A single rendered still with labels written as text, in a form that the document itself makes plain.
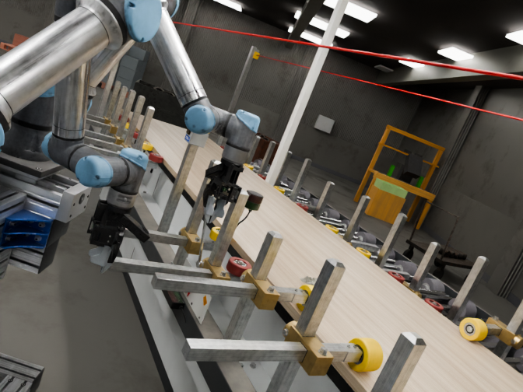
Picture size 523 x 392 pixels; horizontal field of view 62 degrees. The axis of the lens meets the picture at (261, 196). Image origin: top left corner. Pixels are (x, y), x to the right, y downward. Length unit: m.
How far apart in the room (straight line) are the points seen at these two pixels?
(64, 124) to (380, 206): 8.39
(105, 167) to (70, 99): 0.18
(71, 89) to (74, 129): 0.10
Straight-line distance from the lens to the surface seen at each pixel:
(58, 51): 0.90
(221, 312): 1.75
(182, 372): 2.08
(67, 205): 1.34
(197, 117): 1.17
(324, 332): 1.29
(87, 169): 1.10
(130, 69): 12.75
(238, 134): 1.29
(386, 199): 9.24
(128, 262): 1.33
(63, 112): 1.15
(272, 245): 1.20
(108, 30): 0.95
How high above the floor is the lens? 1.44
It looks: 12 degrees down
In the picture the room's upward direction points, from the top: 22 degrees clockwise
